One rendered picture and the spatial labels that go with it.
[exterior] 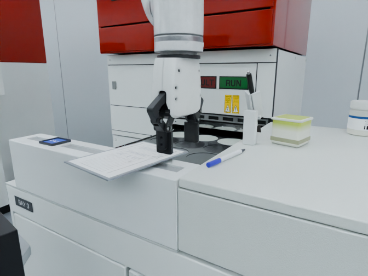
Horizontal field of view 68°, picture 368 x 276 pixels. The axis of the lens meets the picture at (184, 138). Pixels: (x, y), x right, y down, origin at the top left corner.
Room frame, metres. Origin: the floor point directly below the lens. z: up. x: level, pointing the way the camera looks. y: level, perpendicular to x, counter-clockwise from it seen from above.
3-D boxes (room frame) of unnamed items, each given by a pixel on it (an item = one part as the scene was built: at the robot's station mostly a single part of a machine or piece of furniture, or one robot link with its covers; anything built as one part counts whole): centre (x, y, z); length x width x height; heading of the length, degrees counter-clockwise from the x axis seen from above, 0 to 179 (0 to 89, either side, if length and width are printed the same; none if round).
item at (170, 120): (0.46, 0.03, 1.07); 0.05 x 0.03 x 0.05; 149
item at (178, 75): (0.49, 0.01, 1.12); 0.10 x 0.07 x 0.11; 149
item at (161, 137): (0.44, 0.04, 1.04); 0.03 x 0.03 x 0.07; 59
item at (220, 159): (0.54, -0.09, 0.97); 0.14 x 0.01 x 0.01; 139
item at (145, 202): (0.62, 0.22, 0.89); 0.55 x 0.09 x 0.14; 59
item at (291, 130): (0.66, -0.27, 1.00); 0.07 x 0.07 x 0.07; 45
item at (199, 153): (0.89, -0.02, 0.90); 0.34 x 0.34 x 0.01; 59
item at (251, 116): (0.67, -0.17, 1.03); 0.06 x 0.04 x 0.13; 149
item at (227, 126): (1.08, -0.12, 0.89); 0.44 x 0.02 x 0.10; 59
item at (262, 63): (1.19, 0.03, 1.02); 0.82 x 0.03 x 0.40; 59
